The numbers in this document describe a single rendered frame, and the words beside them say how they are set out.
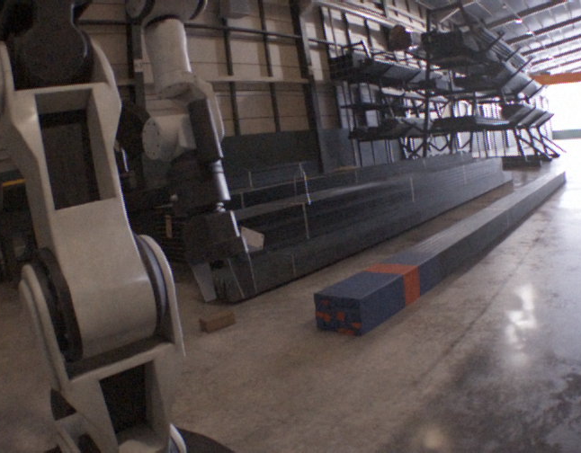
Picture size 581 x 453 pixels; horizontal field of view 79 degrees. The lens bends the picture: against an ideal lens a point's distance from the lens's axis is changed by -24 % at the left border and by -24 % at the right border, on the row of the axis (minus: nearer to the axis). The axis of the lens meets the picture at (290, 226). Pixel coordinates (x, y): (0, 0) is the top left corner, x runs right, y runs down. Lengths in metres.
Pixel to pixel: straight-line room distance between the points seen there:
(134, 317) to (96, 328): 0.05
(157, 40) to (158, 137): 0.18
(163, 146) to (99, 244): 0.21
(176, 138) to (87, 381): 0.37
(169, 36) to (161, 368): 0.50
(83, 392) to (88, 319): 0.10
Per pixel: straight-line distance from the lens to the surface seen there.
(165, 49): 0.72
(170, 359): 0.58
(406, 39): 11.55
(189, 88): 0.73
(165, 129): 0.65
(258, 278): 2.52
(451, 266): 2.54
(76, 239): 0.50
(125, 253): 0.51
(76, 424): 0.85
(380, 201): 3.91
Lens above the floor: 0.73
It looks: 8 degrees down
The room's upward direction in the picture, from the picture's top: 8 degrees counter-clockwise
